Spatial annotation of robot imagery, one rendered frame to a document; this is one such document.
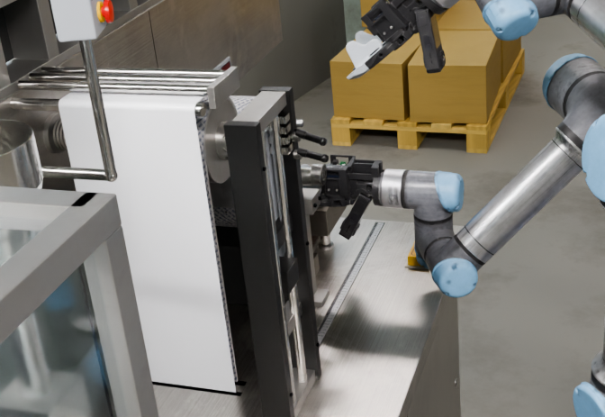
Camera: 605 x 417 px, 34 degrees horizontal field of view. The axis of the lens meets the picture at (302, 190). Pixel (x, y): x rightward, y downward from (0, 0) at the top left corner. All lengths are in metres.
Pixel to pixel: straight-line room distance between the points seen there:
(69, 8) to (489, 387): 2.25
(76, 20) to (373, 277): 1.00
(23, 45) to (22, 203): 0.95
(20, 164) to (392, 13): 0.74
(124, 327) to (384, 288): 1.17
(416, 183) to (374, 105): 3.01
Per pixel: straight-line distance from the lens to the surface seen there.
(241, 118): 1.42
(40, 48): 1.77
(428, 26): 1.68
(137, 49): 2.03
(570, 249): 3.97
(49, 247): 0.78
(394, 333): 1.86
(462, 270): 1.78
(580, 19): 1.60
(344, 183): 1.90
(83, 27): 1.26
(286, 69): 5.53
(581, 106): 1.78
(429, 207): 1.88
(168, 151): 1.55
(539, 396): 3.19
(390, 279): 2.03
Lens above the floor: 1.94
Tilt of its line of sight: 25 degrees down
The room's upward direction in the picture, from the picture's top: 6 degrees counter-clockwise
